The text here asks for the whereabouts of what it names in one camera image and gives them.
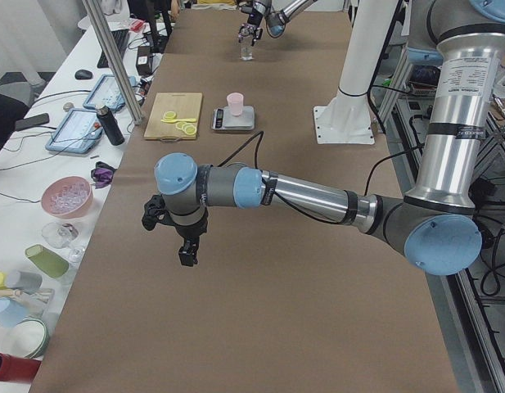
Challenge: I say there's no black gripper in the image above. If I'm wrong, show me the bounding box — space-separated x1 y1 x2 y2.
174 217 208 267
238 3 264 46

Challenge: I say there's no glass sauce bottle metal spout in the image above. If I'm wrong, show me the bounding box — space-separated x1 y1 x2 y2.
239 35 254 61

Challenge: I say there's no pink plastic cup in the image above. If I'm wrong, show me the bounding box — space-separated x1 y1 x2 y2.
227 92 244 116

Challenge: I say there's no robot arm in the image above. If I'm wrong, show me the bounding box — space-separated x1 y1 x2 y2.
154 1 505 276
237 0 315 46

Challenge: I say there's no silver kitchen scale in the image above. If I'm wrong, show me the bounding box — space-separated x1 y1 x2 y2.
211 106 255 132

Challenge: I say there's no green plastic cup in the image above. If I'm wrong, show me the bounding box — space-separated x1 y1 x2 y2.
25 244 69 278

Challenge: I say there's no grey cup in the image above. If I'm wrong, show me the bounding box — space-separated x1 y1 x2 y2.
5 270 43 294

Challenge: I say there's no light blue cup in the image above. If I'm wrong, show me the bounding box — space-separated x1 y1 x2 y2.
0 297 29 328

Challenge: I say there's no red cylinder cup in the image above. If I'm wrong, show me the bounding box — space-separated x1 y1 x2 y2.
0 353 42 383

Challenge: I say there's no wooden cutting board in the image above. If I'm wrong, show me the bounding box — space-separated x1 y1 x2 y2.
143 93 203 141

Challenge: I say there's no black power box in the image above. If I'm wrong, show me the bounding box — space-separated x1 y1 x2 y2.
136 45 154 76

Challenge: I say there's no wine glass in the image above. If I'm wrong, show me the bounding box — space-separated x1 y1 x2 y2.
41 222 85 264

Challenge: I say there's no pink bowl with ice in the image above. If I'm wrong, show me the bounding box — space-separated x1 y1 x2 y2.
41 176 93 219

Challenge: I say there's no black keyboard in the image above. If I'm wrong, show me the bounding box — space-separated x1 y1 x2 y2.
97 28 131 70

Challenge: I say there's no blue teach pendant far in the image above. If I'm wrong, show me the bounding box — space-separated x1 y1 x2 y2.
83 74 124 113

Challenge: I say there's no blue teach pendant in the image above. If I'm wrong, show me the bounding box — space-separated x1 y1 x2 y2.
45 108 102 154
83 74 124 113

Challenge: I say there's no black thermos bottle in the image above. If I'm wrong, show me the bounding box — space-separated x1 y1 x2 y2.
95 102 125 146

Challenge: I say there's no blue teach pendant near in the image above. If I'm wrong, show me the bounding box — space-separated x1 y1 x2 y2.
45 108 102 154

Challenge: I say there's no black computer mouse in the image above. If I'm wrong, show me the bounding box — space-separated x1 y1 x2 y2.
74 69 93 80

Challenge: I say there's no white green bowl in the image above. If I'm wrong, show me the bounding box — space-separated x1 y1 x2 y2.
3 318 50 359

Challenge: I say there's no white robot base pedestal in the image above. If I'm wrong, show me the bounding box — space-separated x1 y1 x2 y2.
314 0 401 145

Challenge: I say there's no aluminium frame post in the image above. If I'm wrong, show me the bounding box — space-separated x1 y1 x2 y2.
83 0 143 125

